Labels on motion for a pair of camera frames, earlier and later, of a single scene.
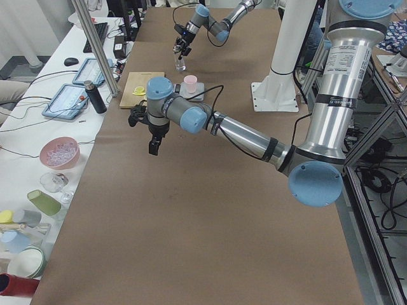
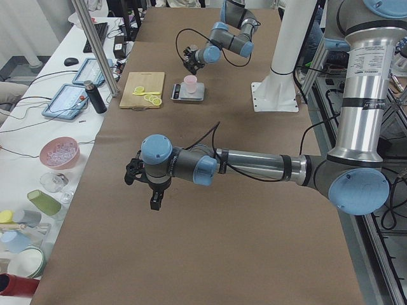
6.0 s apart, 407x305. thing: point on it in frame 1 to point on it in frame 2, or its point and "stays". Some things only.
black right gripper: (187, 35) to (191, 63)
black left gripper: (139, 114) to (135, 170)
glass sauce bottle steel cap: (179, 60) to (194, 47)
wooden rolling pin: (12, 226) stays
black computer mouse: (70, 61) stays
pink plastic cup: (191, 81) stays
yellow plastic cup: (6, 216) stays
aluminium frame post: (112, 84) stays
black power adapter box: (119, 44) stays
